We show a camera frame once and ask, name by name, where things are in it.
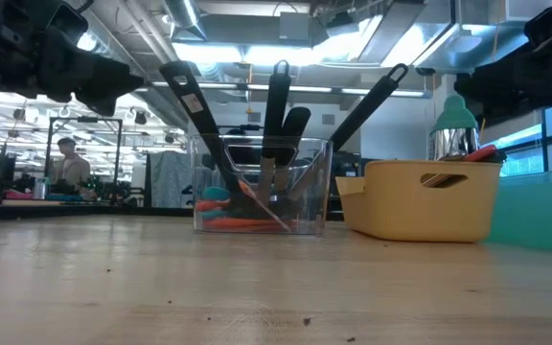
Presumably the black metal rack frame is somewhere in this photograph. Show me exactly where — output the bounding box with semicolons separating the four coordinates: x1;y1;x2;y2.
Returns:
45;115;125;202

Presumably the clear plastic container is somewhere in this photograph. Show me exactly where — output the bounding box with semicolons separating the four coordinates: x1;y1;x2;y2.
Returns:
190;133;334;237

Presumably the long linear light fixture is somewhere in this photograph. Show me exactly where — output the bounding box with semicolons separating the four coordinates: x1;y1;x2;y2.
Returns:
134;79;434;101

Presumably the teal translucent tray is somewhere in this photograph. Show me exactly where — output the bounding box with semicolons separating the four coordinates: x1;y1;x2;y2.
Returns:
485;167;552;256

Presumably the silver spiral ventilation duct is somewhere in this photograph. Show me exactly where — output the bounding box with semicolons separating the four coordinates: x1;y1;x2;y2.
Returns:
77;0;196;130

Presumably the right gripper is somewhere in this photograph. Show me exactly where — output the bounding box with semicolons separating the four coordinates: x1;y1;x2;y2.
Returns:
452;28;552;121

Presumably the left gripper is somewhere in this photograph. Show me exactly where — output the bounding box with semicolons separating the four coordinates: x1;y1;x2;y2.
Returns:
0;0;146;118

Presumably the person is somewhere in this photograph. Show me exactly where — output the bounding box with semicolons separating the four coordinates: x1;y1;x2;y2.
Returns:
51;137;94;201

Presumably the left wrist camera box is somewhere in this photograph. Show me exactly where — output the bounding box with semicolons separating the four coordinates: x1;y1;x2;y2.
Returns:
48;2;90;45

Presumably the orange spatula with pale handle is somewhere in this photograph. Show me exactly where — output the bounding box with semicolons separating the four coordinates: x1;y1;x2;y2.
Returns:
465;144;498;163

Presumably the orange spatula with clear handle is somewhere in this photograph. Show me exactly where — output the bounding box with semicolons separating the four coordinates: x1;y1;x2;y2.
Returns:
237;179;292;234

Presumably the yellow plastic bin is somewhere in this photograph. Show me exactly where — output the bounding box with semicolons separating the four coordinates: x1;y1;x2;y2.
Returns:
335;159;504;243

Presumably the steel-shafted black slotted turner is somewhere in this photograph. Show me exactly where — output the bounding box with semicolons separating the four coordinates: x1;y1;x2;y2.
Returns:
256;58;292;212

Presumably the black aluminium table frame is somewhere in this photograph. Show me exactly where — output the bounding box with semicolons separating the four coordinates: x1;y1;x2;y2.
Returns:
0;200;196;221

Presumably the silver rectangular ventilation duct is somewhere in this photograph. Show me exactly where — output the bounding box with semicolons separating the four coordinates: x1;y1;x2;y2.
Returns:
311;0;529;77

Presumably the all-black slotted nylon spatula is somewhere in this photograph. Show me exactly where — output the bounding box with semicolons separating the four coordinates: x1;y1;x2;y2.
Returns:
158;59;242;212

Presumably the steel-shafted black solid spatula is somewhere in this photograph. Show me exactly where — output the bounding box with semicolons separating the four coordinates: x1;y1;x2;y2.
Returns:
289;62;410;202

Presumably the teal-capped steel bottle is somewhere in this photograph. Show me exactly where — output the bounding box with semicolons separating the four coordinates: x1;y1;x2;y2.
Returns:
428;94;481;162

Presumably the grey fabric cover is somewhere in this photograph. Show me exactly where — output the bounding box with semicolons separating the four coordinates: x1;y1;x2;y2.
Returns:
147;150;194;209

